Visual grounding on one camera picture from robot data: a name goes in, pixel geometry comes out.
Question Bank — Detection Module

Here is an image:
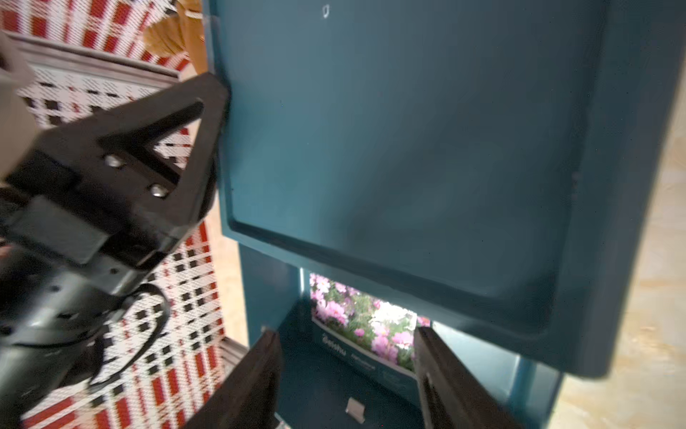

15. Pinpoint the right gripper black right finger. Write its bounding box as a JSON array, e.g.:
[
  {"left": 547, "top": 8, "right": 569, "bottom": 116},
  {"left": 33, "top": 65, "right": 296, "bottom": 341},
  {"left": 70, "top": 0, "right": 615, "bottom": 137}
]
[{"left": 414, "top": 327, "right": 521, "bottom": 428}]

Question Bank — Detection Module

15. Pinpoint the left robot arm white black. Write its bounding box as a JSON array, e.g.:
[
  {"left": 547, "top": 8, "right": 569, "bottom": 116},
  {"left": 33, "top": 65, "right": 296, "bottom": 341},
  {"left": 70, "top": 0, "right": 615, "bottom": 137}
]
[{"left": 1, "top": 73, "right": 230, "bottom": 428}]

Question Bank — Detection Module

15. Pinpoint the purple flower seed bag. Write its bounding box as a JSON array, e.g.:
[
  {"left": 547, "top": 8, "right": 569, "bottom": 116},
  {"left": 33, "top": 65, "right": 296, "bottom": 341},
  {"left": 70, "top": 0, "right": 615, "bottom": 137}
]
[{"left": 307, "top": 273, "right": 432, "bottom": 403}]

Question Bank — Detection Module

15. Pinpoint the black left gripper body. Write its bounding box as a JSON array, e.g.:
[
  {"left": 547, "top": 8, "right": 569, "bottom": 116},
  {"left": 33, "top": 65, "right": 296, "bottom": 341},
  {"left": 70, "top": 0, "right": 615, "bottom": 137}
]
[{"left": 1, "top": 149, "right": 177, "bottom": 295}]

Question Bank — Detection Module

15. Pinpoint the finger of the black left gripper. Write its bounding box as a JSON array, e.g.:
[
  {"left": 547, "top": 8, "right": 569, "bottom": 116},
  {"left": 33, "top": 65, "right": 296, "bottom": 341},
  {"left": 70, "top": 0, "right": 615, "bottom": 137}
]
[{"left": 31, "top": 73, "right": 230, "bottom": 241}]

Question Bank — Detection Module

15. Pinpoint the brown teddy bear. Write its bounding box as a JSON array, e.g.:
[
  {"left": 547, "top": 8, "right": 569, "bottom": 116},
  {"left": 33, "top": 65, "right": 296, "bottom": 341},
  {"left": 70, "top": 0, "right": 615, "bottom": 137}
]
[{"left": 142, "top": 0, "right": 208, "bottom": 74}]

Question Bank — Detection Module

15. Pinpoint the teal drawer cabinet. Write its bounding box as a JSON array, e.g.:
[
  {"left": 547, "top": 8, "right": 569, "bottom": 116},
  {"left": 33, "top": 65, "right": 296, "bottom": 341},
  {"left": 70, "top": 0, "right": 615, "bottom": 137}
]
[{"left": 204, "top": 1, "right": 685, "bottom": 428}]

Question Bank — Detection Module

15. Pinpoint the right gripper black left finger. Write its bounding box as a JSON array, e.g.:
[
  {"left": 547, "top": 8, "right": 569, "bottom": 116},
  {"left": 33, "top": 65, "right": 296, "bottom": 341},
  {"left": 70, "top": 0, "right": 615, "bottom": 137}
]
[{"left": 184, "top": 331, "right": 283, "bottom": 429}]

